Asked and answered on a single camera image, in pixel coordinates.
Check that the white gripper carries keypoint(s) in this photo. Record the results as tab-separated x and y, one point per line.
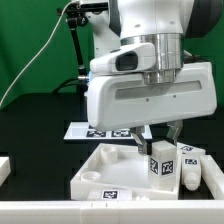
119	97

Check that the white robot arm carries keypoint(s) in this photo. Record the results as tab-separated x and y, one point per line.
163	23

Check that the white base tag sheet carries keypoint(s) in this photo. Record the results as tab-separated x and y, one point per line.
83	131

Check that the white left obstacle wall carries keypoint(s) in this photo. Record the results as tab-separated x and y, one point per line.
5	169

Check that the white square tabletop part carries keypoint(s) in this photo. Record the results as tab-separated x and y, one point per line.
113	166

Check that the white right obstacle wall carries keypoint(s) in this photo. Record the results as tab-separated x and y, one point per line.
213	176

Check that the black camera stand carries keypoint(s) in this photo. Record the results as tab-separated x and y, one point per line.
76	17

